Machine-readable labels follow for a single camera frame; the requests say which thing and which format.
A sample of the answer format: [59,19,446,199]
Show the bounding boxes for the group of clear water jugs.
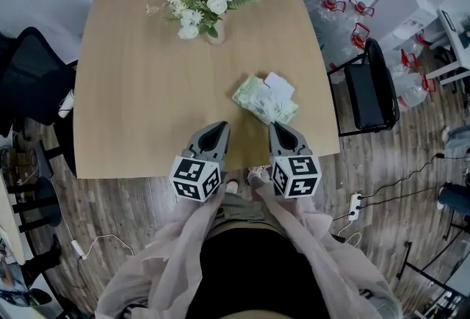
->
[307,0,438,112]

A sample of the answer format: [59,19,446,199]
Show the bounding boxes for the person's torso black top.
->
[185,227,331,319]

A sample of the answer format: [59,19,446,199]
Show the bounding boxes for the black tablet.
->
[442,10,456,32]

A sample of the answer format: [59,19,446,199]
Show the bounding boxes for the white bottle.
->
[57,88,76,119]

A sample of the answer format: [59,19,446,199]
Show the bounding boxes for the white wet wipe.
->
[253,87,291,122]

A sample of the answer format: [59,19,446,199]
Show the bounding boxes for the black folding chair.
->
[326,37,401,137]

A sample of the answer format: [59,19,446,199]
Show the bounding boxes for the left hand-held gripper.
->
[169,121,232,203]

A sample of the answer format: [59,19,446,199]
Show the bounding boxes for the green wet wipe pack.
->
[231,71,300,126]

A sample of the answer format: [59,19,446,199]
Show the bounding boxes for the white power strip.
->
[347,192,364,221]
[70,240,88,260]

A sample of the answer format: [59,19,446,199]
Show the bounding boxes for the round wooden table black base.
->
[0,176,62,267]

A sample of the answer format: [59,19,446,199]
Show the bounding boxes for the pink vase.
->
[206,21,227,46]

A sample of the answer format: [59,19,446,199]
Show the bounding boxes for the black mesh office chair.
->
[0,26,80,179]

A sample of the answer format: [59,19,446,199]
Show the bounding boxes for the person's right forearm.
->
[255,181,403,319]

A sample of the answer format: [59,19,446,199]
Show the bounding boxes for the black metal stand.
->
[396,214,470,296]

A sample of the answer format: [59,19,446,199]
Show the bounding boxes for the person's legs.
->
[218,177,272,229]

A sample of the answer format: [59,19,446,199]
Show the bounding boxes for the white desk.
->
[425,8,470,87]

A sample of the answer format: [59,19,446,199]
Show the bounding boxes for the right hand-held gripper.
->
[269,122,322,200]

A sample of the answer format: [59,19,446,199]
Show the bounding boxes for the person's left forearm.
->
[94,188,228,319]

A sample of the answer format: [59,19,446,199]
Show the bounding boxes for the white water dispenser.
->
[369,0,440,52]

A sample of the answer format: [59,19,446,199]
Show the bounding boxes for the person's right white shoe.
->
[246,165,266,186]

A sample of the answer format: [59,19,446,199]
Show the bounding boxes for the light wooden table white legs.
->
[73,0,341,179]

